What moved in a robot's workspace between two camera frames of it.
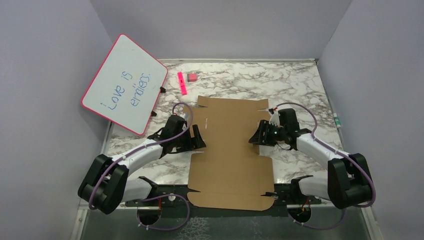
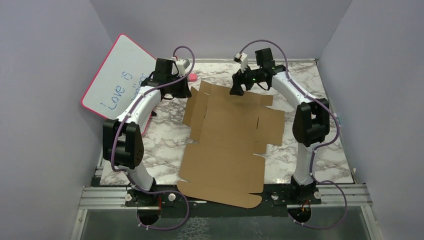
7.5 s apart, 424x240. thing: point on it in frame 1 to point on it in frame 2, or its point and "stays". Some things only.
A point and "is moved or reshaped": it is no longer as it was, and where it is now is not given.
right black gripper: [259, 138] to [237, 89]
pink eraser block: [192, 77] stays
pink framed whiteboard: [126, 87] stays
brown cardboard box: [230, 173] is moved or reshaped
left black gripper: [193, 143] to [185, 92]
